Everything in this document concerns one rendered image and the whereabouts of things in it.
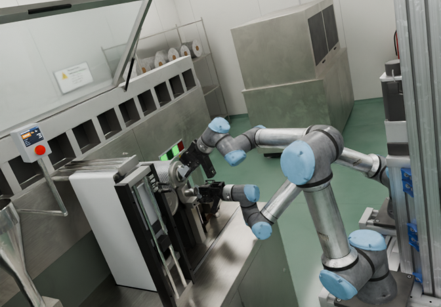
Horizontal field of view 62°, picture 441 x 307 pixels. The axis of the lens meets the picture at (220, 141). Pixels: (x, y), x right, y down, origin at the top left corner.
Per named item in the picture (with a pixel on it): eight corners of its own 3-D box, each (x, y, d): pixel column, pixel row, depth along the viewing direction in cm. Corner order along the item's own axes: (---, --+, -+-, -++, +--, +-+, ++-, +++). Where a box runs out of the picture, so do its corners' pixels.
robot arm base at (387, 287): (401, 279, 132) (399, 256, 128) (391, 309, 121) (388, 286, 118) (359, 269, 141) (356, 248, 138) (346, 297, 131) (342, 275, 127)
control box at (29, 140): (33, 163, 105) (18, 131, 102) (23, 163, 109) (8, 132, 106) (55, 152, 110) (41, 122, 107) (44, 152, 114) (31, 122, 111)
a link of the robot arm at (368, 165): (397, 190, 169) (296, 158, 153) (377, 178, 183) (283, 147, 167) (408, 167, 167) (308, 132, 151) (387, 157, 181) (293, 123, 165)
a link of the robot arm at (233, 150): (256, 148, 141) (239, 127, 144) (235, 161, 135) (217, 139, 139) (249, 158, 147) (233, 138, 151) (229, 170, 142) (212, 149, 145)
